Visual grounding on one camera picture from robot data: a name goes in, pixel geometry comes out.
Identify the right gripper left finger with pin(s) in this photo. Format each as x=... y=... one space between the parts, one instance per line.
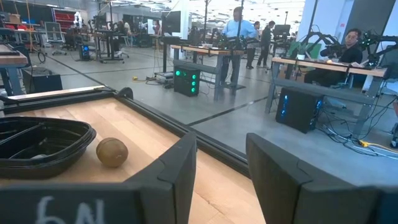
x=161 y=193

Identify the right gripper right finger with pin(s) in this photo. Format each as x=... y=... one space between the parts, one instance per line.
x=295 y=199

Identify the brown kiwi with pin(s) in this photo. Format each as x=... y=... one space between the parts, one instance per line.
x=112 y=152

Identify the black plastic compartment container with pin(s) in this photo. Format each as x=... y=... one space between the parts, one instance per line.
x=46 y=163

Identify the black background robot arm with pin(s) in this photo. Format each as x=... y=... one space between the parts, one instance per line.
x=368 y=39
x=331 y=48

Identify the yellow power plug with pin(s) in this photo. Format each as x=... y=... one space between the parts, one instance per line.
x=363 y=143

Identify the computer tower blue lights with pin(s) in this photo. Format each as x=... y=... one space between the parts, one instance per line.
x=298 y=109

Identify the computer tower green lights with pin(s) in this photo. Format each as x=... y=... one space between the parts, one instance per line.
x=186 y=81

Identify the wooden top workbench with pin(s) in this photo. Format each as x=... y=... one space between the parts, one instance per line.
x=286 y=61
x=12 y=59
x=199 y=49

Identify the small plant white pot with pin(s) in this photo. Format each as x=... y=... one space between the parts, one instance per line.
x=301 y=51

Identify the person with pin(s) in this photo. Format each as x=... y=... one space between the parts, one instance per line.
x=265 y=40
x=251 y=56
x=239 y=29
x=351 y=54

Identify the black box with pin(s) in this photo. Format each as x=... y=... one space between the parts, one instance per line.
x=42 y=81

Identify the black computer monitor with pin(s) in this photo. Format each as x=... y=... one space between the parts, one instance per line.
x=282 y=30
x=171 y=22

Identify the red shelf rack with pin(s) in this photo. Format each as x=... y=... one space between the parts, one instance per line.
x=63 y=18

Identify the black aluminium table frame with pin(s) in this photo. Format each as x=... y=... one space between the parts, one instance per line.
x=149 y=115

